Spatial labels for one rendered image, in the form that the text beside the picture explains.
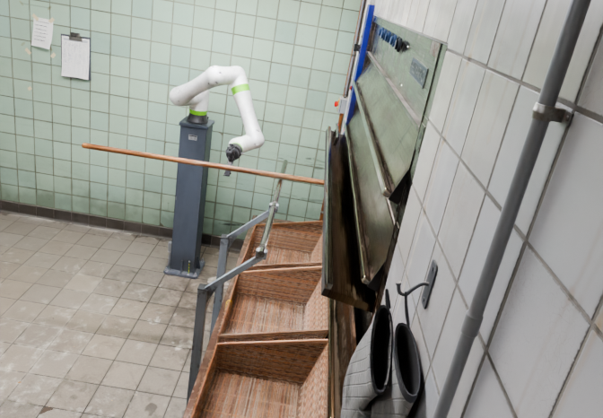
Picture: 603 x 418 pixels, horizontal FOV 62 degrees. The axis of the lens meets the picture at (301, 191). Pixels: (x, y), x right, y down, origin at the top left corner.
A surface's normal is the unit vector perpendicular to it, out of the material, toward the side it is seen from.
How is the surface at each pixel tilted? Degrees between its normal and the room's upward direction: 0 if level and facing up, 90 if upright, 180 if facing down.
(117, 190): 90
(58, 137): 90
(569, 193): 90
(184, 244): 90
